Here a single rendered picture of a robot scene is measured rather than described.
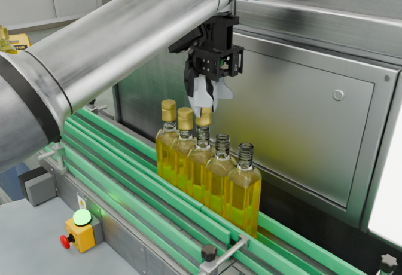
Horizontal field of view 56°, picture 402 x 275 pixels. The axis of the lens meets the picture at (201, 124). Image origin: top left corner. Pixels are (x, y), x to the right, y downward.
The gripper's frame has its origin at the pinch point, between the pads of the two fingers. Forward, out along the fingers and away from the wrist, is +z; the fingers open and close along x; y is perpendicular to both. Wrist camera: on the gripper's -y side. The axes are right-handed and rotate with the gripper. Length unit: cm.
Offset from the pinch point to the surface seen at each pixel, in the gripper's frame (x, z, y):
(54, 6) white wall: 228, 85, -583
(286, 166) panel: 12.8, 14.3, 13.7
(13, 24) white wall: 157, 103, -582
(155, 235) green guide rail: -13.6, 27.9, -1.7
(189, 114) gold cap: -0.1, 3.0, -4.2
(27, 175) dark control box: -22, 35, -56
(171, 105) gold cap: -0.2, 2.8, -10.1
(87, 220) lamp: -18.8, 34.8, -24.5
